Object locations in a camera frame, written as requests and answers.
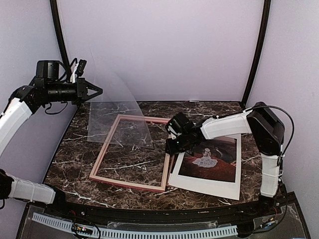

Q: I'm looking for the clear acrylic sheet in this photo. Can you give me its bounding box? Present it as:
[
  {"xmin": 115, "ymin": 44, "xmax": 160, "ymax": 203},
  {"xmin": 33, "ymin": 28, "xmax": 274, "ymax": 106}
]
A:
[{"xmin": 87, "ymin": 50, "xmax": 153, "ymax": 149}]

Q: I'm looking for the canyon photo print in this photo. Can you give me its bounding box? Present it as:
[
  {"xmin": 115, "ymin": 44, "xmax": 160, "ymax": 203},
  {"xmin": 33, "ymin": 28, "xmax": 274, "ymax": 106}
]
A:
[{"xmin": 178, "ymin": 137, "xmax": 237, "ymax": 183}]

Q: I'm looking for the white mat board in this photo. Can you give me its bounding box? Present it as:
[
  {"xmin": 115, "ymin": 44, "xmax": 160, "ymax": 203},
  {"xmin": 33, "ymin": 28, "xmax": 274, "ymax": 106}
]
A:
[{"xmin": 168, "ymin": 134, "xmax": 242, "ymax": 200}]

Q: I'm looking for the pink wooden picture frame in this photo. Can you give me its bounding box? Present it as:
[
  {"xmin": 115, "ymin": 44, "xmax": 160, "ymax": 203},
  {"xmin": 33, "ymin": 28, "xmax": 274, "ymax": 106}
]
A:
[{"xmin": 89, "ymin": 114, "xmax": 175, "ymax": 192}]

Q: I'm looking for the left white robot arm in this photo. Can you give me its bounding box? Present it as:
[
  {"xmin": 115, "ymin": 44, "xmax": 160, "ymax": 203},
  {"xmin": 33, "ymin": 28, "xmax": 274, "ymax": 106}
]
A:
[{"xmin": 0, "ymin": 59, "xmax": 103, "ymax": 217}]

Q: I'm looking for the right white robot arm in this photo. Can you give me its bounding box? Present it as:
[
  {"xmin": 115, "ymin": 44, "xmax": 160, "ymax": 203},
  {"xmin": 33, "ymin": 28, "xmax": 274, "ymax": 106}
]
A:
[{"xmin": 165, "ymin": 102, "xmax": 289, "ymax": 216}]

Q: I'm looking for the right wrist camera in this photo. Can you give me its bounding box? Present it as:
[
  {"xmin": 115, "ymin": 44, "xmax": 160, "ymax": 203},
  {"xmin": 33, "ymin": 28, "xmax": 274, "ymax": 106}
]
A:
[{"xmin": 165, "ymin": 113, "xmax": 194, "ymax": 138}]

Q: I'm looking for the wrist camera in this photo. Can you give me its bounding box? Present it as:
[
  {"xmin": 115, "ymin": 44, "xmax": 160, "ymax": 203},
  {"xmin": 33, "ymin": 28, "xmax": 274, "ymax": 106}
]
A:
[
  {"xmin": 69, "ymin": 58, "xmax": 87, "ymax": 83},
  {"xmin": 165, "ymin": 113, "xmax": 194, "ymax": 138}
]

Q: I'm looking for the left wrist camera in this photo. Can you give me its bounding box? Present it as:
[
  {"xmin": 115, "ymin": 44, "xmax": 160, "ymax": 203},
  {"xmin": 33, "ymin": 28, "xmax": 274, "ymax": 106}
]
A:
[{"xmin": 69, "ymin": 58, "xmax": 87, "ymax": 83}]

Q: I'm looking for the left black corner post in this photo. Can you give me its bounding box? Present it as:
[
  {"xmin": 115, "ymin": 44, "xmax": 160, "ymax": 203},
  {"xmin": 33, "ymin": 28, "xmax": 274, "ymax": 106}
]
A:
[{"xmin": 49, "ymin": 0, "xmax": 71, "ymax": 77}]

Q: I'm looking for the black corner post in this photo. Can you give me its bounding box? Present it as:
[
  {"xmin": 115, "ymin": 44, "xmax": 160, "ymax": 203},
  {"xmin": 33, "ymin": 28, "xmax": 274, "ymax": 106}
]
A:
[
  {"xmin": 49, "ymin": 0, "xmax": 71, "ymax": 77},
  {"xmin": 240, "ymin": 0, "xmax": 272, "ymax": 108}
]

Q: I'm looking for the right black corner post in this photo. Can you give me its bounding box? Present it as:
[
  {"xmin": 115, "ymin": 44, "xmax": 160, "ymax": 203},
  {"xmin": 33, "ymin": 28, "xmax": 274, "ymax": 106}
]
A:
[{"xmin": 240, "ymin": 0, "xmax": 272, "ymax": 108}]

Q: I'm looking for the black front rail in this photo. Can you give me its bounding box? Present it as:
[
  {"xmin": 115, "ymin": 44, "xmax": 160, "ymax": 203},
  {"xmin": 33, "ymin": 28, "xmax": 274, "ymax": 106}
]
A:
[{"xmin": 28, "ymin": 192, "xmax": 296, "ymax": 225}]

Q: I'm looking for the white slotted cable duct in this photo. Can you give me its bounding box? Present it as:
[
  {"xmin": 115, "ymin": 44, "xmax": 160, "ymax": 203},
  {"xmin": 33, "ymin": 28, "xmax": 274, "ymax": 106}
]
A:
[{"xmin": 31, "ymin": 213, "xmax": 238, "ymax": 239}]

